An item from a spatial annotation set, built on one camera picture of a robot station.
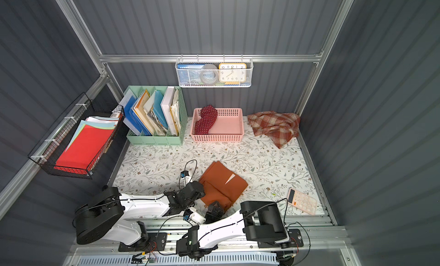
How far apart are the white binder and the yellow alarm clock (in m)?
0.32

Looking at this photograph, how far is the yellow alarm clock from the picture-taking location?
89 cm

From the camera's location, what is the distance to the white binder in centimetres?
96

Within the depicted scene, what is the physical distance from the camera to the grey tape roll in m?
0.87
